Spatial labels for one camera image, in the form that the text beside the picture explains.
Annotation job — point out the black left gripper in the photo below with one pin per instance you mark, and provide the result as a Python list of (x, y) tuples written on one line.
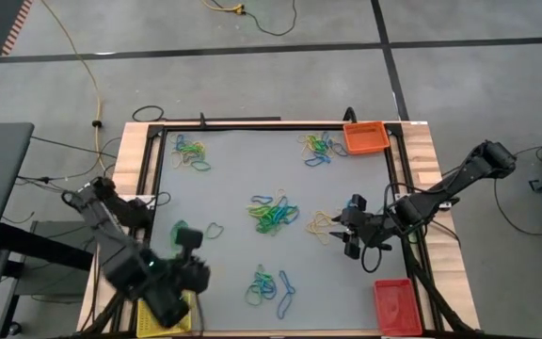
[(191, 278)]

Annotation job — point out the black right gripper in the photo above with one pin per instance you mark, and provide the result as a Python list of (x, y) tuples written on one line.
[(365, 226)]

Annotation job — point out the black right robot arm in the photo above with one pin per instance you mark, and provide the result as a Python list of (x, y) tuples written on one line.
[(440, 188)]

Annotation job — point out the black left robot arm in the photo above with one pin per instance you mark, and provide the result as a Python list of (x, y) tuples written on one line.
[(111, 235)]

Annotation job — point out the yellow plastic basket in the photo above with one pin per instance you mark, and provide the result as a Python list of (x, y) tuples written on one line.
[(146, 325)]

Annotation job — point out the orange plastic basket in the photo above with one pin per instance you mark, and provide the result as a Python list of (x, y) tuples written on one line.
[(365, 139)]

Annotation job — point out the red plastic basket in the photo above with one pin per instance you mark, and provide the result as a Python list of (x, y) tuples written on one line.
[(395, 308)]

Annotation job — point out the black equipment stand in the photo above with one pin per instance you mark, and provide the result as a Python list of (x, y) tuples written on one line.
[(40, 245)]

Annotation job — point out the black floor tape line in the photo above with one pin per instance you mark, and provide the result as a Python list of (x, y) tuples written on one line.
[(158, 53), (392, 70)]

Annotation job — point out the black metal rod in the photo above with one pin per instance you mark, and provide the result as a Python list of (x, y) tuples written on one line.
[(228, 119)]

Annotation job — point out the black side desk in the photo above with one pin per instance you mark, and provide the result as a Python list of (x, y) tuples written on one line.
[(3, 188)]

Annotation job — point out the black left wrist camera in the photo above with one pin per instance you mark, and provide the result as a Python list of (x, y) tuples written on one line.
[(188, 237)]

